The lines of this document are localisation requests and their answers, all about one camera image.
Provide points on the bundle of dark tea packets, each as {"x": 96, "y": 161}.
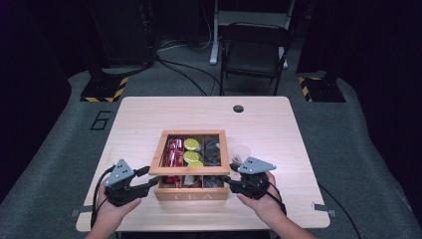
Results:
{"x": 212, "y": 151}

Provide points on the person's right hand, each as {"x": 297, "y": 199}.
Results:
{"x": 268, "y": 207}

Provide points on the glass-windowed wooden box lid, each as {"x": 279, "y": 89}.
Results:
{"x": 189, "y": 171}

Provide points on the pale grey tea packet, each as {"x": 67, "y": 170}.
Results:
{"x": 190, "y": 181}

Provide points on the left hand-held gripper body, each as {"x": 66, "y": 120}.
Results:
{"x": 123, "y": 186}

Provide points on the grey metal table bracket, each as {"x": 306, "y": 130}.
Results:
{"x": 81, "y": 210}
{"x": 324, "y": 208}

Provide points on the hazard-striped black stand base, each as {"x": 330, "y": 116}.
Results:
{"x": 103, "y": 90}
{"x": 323, "y": 89}

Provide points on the bundle of red sachets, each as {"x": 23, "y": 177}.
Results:
{"x": 174, "y": 152}

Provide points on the clear plastic cup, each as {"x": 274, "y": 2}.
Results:
{"x": 239, "y": 153}

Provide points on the black equipment cabinet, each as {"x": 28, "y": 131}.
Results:
{"x": 119, "y": 33}

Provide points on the person's left hand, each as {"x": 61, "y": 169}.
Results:
{"x": 112, "y": 212}

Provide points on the black folding chair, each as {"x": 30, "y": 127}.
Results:
{"x": 253, "y": 49}

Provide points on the yellow round tea pod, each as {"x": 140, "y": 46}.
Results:
{"x": 195, "y": 164}
{"x": 191, "y": 144}
{"x": 191, "y": 156}

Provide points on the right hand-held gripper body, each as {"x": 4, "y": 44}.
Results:
{"x": 252, "y": 181}

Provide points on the wooden tea box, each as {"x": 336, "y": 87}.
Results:
{"x": 192, "y": 195}

